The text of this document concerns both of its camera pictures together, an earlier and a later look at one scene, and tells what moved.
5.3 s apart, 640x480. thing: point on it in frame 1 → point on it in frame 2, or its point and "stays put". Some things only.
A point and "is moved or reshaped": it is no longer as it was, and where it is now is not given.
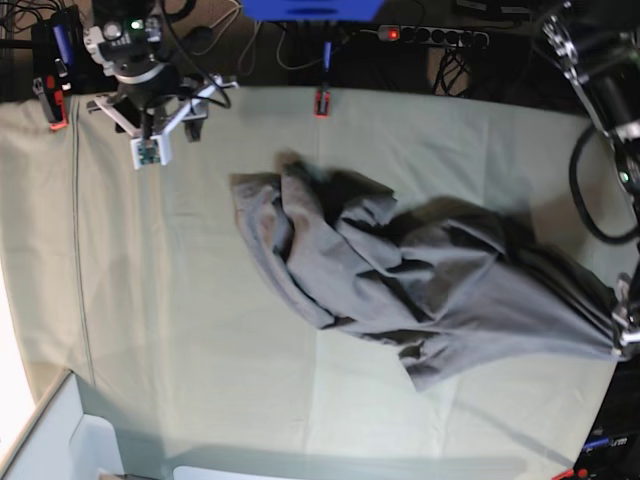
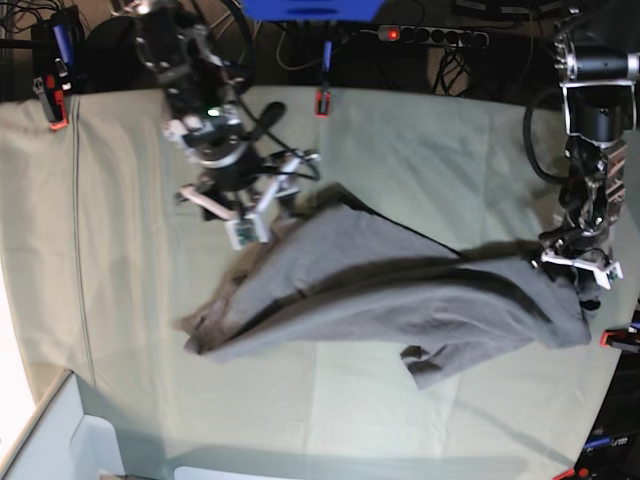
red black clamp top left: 52,88 stays put
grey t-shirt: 450,286 is moved or reshaped
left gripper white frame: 154,148 → 247,228
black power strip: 434,35 stays put
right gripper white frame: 623,316 → 602,272
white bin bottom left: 64,443 stays put
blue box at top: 311,10 stays put
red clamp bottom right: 573,472 stays put
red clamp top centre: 321,104 stays put
